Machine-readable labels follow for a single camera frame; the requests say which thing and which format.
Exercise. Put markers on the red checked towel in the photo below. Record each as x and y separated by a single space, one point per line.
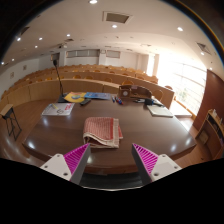
101 130

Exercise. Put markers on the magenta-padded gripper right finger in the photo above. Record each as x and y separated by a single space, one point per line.
165 166

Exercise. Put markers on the black gooseneck microphone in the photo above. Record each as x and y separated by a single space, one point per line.
62 98

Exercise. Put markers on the red marker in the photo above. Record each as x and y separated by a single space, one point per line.
117 100

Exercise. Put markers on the grey closed laptop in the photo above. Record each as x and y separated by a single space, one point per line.
160 111

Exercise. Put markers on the white printed poster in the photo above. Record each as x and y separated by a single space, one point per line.
58 109

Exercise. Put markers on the black tabletop device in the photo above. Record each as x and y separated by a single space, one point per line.
150 101

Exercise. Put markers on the wooden shelf unit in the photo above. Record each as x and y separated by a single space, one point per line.
211 133

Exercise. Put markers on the blue booklet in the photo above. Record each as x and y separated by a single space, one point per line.
98 95

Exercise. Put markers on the wooden desk organizer box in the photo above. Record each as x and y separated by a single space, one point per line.
133 92

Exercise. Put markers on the ceiling air vent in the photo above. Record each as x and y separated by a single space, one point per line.
116 17

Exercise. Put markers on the ceiling spot lights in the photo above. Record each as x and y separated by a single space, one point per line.
114 26

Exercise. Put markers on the large bright windows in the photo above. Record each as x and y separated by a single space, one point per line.
186 83

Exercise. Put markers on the black remote control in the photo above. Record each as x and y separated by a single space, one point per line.
85 102

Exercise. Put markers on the blue marker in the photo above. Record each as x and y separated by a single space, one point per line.
120 101
113 99

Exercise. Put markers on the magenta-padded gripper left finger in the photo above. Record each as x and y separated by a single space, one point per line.
56 166

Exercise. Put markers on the wooden lecture hall benches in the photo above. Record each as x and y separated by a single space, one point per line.
43 90

